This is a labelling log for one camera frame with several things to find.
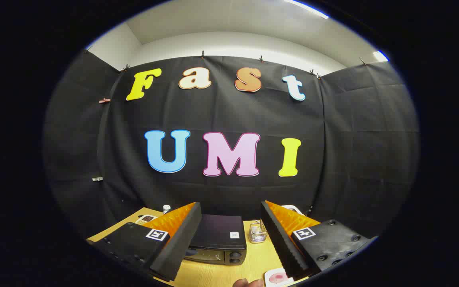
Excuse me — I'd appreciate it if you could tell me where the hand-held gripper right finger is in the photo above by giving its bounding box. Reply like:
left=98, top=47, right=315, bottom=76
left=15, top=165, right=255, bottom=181
left=261, top=201, right=377, bottom=279

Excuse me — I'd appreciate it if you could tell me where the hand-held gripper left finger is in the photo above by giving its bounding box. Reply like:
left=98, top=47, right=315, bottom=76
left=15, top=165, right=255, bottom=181
left=87, top=202, right=202, bottom=282

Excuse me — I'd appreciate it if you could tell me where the black toaster oven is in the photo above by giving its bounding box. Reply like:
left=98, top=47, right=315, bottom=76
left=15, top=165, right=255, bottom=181
left=184, top=214, right=248, bottom=266

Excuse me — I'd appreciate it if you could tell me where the white square plate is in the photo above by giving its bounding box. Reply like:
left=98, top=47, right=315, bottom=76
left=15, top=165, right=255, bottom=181
left=264, top=268, right=294, bottom=287

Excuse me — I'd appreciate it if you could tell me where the white bread toaster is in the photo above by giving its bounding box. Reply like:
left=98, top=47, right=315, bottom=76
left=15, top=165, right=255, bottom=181
left=281, top=204, right=304, bottom=216

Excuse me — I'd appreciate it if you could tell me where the black backdrop cloth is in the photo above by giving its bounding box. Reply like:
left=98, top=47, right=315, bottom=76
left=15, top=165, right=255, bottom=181
left=42, top=50, right=420, bottom=240

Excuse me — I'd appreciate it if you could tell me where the row of black cloth clips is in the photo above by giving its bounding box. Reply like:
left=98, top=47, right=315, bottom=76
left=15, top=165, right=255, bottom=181
left=120, top=50, right=367, bottom=78

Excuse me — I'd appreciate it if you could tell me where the long ceiling light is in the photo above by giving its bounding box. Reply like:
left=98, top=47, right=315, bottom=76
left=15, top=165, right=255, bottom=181
left=283, top=0, right=330, bottom=20

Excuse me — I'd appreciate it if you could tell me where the wire mesh basket with stick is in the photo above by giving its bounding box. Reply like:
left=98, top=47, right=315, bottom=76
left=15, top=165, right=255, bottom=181
left=249, top=219, right=268, bottom=244

